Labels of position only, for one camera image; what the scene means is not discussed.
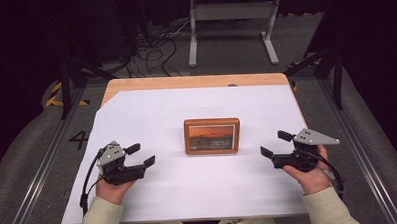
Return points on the aluminium floor rail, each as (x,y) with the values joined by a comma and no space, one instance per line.
(38,177)
(361,159)

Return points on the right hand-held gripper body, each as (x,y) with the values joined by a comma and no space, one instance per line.
(301,158)

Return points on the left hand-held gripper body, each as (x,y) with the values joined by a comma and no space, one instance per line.
(120,174)

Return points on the person's left hand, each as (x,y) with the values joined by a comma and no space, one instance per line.
(112,193)

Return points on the large white paper sheet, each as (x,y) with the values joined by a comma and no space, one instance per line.
(176,193)

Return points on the wooden photo frame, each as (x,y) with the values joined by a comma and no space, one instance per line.
(212,137)

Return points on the yellow black hazard tape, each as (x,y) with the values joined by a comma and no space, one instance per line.
(54,93)
(295,86)

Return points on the person's right hand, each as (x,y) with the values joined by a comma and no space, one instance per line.
(310,181)

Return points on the black tripod stand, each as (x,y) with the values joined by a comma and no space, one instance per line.
(65,90)
(337,83)

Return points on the grey metal stand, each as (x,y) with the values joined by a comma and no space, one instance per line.
(231,11)

